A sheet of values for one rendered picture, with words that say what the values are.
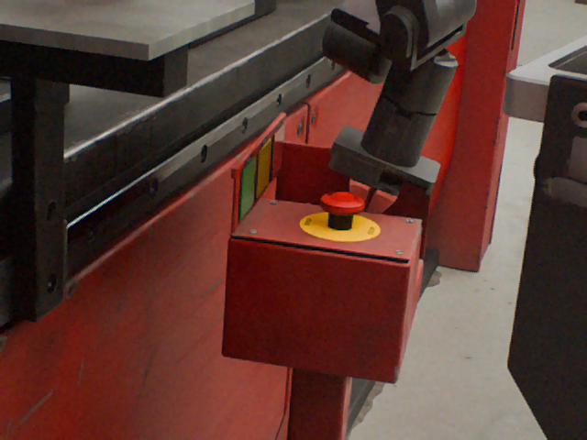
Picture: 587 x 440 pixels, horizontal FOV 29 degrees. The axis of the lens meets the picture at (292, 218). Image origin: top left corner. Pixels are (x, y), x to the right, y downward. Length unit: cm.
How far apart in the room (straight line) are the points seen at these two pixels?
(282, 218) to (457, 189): 198
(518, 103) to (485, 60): 245
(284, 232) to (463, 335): 172
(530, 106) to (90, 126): 55
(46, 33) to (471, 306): 225
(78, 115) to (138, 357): 24
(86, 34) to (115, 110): 33
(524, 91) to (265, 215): 61
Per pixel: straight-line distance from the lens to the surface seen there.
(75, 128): 93
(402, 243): 99
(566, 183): 43
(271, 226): 100
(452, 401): 239
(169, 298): 111
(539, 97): 44
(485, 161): 295
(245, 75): 122
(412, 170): 107
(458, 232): 302
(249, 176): 100
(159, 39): 66
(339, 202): 99
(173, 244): 110
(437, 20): 99
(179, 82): 75
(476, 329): 273
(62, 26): 68
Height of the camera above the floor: 113
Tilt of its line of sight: 20 degrees down
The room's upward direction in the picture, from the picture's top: 4 degrees clockwise
